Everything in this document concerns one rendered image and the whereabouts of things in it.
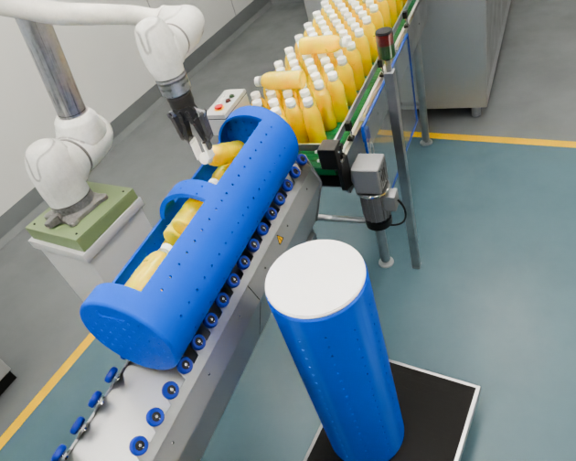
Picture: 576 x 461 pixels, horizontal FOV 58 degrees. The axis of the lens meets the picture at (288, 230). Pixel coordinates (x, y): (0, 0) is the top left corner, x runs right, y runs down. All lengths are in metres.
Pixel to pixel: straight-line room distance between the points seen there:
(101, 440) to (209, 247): 0.56
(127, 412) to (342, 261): 0.69
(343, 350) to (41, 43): 1.35
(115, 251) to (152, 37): 0.86
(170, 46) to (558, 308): 1.95
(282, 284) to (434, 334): 1.23
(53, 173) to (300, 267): 0.94
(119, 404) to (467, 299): 1.69
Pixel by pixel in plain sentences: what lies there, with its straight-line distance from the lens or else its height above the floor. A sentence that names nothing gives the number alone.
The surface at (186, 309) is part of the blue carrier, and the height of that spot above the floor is 1.12.
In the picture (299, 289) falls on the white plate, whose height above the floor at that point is 1.04.
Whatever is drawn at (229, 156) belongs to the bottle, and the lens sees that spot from 1.75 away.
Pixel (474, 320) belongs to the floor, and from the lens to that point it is 2.55.
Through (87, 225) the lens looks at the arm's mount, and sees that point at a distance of 1.96.
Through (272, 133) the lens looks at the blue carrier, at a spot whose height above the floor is 1.18.
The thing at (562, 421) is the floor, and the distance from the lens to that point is 2.33.
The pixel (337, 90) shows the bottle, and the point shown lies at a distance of 2.17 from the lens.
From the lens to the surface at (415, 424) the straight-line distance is 2.12.
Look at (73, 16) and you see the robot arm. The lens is 1.68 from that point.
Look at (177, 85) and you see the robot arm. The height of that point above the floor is 1.47.
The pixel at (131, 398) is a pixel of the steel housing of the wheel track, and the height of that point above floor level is 0.93.
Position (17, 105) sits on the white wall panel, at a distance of 4.46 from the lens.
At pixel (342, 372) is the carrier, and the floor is 0.78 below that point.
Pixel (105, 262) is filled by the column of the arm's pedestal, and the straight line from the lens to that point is 2.02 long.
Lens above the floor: 2.05
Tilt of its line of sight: 40 degrees down
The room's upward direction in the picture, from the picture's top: 20 degrees counter-clockwise
